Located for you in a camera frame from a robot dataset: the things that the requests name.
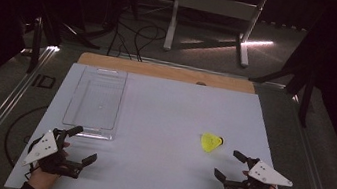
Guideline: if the black stand leg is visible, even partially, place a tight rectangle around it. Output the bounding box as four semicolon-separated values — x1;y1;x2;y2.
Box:
25;16;46;76

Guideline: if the yellow shuttlecock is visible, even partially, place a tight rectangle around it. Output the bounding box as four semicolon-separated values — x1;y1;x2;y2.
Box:
198;131;226;156

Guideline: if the clear plastic tray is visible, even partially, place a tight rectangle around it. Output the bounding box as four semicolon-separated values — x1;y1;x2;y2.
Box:
59;63;129;144

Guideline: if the black cable on floor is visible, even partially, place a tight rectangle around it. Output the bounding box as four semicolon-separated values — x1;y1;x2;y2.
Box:
104;14;170;66

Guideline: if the white metal stand frame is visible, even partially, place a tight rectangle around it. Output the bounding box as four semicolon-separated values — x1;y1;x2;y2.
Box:
161;0;270;71

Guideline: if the black tripod stand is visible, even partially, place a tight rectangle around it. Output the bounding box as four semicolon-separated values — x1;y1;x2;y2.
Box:
243;50;319;129
37;0;128;55

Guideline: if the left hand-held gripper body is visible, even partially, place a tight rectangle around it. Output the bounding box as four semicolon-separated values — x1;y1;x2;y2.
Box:
21;123;90;181

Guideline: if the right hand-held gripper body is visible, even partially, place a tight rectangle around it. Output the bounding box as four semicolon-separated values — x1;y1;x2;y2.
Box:
222;154;296;189

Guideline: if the pale grey table mat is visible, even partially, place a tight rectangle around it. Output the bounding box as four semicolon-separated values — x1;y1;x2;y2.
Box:
3;55;304;189

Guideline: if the person's left hand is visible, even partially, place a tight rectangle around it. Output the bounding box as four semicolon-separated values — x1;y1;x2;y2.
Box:
26;135;72;189

